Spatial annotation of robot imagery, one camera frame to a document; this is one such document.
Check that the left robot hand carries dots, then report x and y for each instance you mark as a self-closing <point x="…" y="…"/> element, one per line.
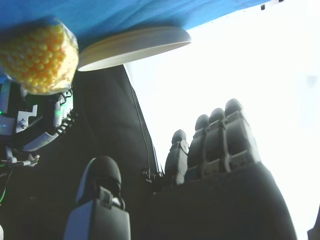
<point x="220" y="205"/>

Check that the bag of yellow beads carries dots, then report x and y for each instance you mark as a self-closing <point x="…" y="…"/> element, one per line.
<point x="37" y="57"/>

